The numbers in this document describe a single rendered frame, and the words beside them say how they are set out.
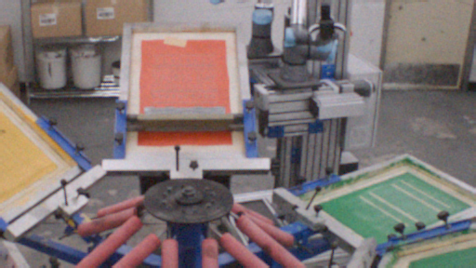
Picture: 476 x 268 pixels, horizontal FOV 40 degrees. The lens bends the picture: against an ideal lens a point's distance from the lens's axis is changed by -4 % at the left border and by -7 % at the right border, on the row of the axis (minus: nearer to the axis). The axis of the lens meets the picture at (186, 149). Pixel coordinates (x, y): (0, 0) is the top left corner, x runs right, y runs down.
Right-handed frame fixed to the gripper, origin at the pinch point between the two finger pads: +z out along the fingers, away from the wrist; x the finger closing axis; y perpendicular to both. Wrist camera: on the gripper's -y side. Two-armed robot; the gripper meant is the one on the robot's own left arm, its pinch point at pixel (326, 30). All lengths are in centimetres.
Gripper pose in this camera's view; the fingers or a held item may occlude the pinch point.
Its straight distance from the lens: 288.1
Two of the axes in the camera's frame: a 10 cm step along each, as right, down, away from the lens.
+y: 1.3, 9.0, 4.1
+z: -1.7, 4.3, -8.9
